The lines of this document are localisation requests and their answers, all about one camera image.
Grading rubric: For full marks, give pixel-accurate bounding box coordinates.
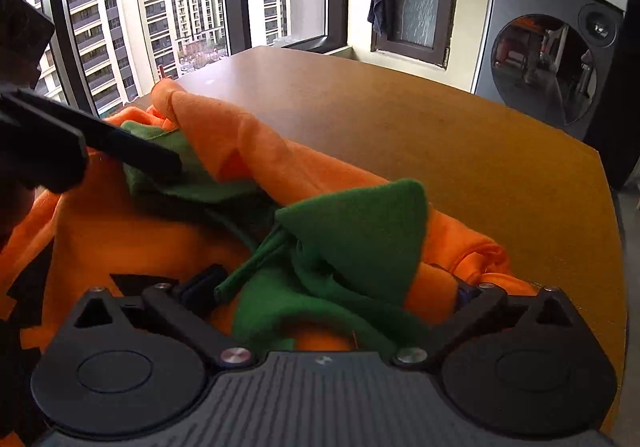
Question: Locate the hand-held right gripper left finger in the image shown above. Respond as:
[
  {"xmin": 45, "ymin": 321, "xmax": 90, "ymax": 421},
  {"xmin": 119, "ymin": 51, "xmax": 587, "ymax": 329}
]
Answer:
[{"xmin": 74, "ymin": 264, "xmax": 256, "ymax": 370}]

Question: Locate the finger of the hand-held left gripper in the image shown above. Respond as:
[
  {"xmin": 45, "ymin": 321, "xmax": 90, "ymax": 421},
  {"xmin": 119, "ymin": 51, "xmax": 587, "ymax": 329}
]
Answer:
[{"xmin": 75, "ymin": 116, "xmax": 183, "ymax": 178}]

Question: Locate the grey front-load washing machine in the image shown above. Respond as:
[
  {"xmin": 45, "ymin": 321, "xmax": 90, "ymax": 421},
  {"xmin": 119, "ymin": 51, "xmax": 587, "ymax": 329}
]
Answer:
[{"xmin": 472, "ymin": 0, "xmax": 628, "ymax": 143}]

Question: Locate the dark cloth hanging on window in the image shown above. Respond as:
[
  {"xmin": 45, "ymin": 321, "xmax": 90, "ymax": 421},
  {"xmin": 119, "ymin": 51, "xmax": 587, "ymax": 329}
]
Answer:
[{"xmin": 367, "ymin": 0, "xmax": 397, "ymax": 39}]

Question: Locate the orange and green pumpkin garment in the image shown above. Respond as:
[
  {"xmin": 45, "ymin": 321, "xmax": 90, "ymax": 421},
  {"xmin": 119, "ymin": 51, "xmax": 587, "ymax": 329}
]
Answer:
[{"xmin": 0, "ymin": 77, "xmax": 538, "ymax": 447}]

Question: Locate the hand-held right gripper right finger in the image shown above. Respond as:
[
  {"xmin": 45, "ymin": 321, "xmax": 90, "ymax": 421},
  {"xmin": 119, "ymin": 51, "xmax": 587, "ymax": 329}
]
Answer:
[{"xmin": 392, "ymin": 279, "xmax": 575, "ymax": 369}]

